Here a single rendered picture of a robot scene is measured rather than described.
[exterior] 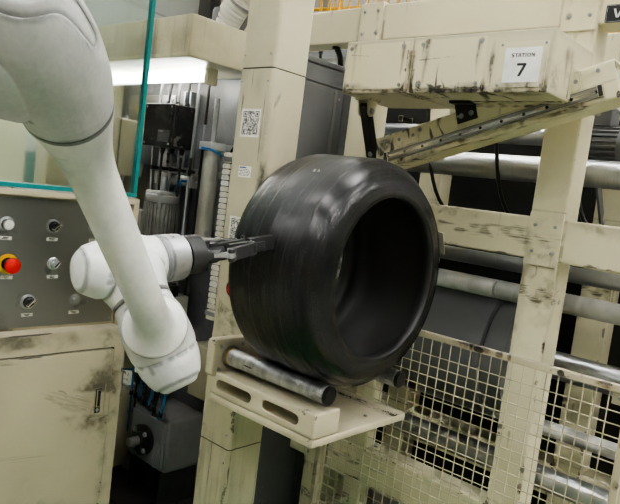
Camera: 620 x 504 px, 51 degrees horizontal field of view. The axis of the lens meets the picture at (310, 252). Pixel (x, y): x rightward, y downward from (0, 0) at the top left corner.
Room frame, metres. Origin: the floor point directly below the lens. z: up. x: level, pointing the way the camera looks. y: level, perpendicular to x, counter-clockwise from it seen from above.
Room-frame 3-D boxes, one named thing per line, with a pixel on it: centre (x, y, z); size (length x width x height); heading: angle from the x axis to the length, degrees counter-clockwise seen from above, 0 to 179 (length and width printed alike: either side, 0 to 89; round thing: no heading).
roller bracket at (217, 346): (1.76, 0.09, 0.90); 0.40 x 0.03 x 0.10; 138
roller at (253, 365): (1.54, 0.04, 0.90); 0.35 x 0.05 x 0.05; 48
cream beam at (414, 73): (1.78, -0.34, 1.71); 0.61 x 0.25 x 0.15; 48
